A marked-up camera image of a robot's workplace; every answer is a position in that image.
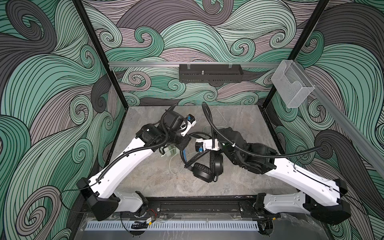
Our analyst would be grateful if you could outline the black frame post right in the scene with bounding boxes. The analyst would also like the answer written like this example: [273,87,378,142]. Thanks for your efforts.
[260,0,329,112]

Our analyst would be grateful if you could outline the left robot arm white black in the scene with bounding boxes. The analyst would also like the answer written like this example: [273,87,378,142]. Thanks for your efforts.
[77,107,196,221]

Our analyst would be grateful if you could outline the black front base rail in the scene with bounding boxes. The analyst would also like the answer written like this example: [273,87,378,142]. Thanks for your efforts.
[80,196,307,215]

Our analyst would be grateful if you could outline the mint green headphones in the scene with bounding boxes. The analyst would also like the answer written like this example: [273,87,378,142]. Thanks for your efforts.
[162,108,228,166]

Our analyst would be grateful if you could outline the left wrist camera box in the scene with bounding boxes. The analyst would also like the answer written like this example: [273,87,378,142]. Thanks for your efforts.
[181,114,196,137]

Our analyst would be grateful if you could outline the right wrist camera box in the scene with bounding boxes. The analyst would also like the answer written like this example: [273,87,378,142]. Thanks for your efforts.
[195,139,220,153]

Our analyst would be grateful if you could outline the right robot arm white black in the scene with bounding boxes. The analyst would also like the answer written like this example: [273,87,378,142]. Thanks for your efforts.
[194,103,352,225]

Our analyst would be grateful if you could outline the black perforated wall tray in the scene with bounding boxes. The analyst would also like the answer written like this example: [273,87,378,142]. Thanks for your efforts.
[179,65,244,87]

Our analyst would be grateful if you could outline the clear plastic wall bin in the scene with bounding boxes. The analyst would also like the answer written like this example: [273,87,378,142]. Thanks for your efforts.
[271,60,315,109]

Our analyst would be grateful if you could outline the black frame post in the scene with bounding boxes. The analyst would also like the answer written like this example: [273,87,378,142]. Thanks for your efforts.
[260,0,329,112]
[72,0,129,111]

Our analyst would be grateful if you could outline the white slotted cable duct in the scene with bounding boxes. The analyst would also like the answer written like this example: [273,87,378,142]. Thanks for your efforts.
[85,220,259,232]

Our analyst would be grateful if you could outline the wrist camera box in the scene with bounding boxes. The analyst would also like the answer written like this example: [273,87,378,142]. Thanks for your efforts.
[195,139,220,153]
[181,114,196,137]

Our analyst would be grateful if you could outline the black headphones with blue band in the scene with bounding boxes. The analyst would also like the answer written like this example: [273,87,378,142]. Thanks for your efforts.
[183,133,224,183]

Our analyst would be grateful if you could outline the aluminium horizontal rail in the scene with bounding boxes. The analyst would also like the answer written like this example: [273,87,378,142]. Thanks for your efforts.
[109,61,280,69]

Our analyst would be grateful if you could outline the black frame post left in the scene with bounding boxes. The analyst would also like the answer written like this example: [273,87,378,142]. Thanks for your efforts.
[72,0,129,111]

